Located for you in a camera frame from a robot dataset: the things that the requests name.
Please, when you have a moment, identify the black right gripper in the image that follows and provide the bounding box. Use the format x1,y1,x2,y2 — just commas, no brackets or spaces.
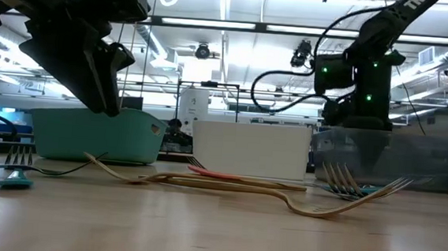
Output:
339,112,394,170

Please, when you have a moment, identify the clear grey plastic bin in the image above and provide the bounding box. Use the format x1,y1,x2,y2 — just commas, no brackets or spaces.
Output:
308,125,448,193

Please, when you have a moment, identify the teal plastic bin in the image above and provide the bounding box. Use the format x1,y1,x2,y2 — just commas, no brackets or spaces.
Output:
28,102,170,168

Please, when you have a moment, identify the white plastic bin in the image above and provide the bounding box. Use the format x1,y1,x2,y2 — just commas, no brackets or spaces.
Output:
189,118,312,183

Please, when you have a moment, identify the black monitor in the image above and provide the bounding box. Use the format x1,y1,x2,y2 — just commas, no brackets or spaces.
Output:
120,96,144,111

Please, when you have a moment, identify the black overhead light bar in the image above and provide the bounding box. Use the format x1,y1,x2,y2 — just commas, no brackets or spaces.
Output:
108,11,448,48

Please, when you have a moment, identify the person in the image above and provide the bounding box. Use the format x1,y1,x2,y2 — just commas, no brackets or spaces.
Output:
162,117,194,154

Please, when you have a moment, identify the white vent box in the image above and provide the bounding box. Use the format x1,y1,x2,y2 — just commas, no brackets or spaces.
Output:
417,45,437,68

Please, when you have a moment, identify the tall white machine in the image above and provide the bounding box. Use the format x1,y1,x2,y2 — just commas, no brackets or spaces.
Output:
176,86,211,137

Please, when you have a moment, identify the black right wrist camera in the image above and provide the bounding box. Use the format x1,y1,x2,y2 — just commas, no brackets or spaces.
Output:
320,99,346,127

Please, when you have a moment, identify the thin black hanging cord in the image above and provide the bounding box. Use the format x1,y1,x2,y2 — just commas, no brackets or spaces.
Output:
139,0,159,99

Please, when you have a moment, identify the round black ceiling camera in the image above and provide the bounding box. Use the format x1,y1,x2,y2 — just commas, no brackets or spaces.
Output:
194,41,213,62

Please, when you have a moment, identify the black ceiling camera with cable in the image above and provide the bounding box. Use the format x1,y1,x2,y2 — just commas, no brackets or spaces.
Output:
289,38,319,70

